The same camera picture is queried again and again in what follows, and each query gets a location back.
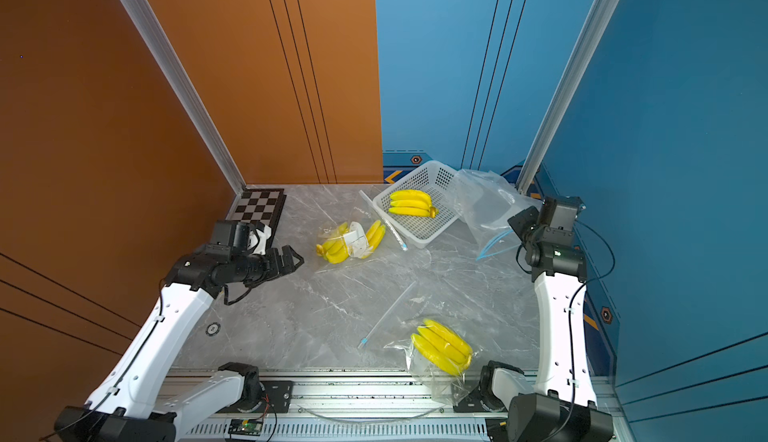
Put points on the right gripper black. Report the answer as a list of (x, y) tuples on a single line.
[(518, 222)]

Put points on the aluminium corner post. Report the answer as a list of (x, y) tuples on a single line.
[(593, 29), (153, 35)]

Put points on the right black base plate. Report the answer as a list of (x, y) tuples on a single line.
[(477, 397)]

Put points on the zip-top bag blue zipper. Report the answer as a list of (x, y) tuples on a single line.
[(485, 202)]

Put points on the near zip-top bag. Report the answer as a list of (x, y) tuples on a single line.
[(391, 334)]

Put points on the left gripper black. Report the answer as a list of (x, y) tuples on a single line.
[(277, 268)]

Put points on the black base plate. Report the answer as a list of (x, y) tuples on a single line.
[(477, 397), (274, 396)]

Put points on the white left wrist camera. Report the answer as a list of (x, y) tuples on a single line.
[(259, 239)]

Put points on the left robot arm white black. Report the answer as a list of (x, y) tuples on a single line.
[(124, 406)]

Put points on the left aluminium corner post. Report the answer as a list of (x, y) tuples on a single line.
[(153, 35)]

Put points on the white perforated plastic basket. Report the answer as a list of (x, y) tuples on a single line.
[(437, 180)]

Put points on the right aluminium corner post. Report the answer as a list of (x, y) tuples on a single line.
[(593, 29)]

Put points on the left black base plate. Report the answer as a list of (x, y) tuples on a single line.
[(274, 396)]

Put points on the left green circuit board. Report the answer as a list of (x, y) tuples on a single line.
[(245, 427)]

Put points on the black brown checkerboard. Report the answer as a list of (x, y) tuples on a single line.
[(264, 205)]

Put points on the yellow banana bunch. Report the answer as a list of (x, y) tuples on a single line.
[(412, 203), (442, 347), (351, 241)]

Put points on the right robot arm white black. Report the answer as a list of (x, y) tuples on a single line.
[(562, 404)]

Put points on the zip-top bag with label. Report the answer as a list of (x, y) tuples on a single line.
[(358, 208)]

